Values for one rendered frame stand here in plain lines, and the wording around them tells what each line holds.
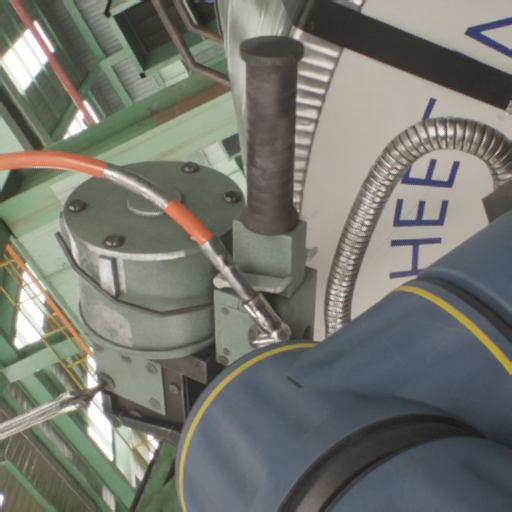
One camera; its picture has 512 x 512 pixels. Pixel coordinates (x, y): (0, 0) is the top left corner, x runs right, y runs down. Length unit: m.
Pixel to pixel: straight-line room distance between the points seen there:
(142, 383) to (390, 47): 0.36
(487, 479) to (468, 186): 0.57
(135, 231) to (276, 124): 0.15
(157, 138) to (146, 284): 5.11
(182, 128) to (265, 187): 5.12
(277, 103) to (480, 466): 0.32
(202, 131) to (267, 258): 5.10
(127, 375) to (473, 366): 0.46
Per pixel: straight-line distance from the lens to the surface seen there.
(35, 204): 6.02
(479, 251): 0.34
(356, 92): 0.72
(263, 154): 0.53
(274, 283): 0.57
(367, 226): 0.52
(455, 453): 0.25
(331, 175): 0.74
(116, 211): 0.63
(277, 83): 0.51
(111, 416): 0.76
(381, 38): 0.70
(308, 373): 0.31
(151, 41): 7.31
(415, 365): 0.30
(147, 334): 0.62
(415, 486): 0.24
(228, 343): 0.62
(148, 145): 5.72
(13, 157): 0.58
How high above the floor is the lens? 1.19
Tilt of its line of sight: 9 degrees up
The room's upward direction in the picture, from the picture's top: 114 degrees counter-clockwise
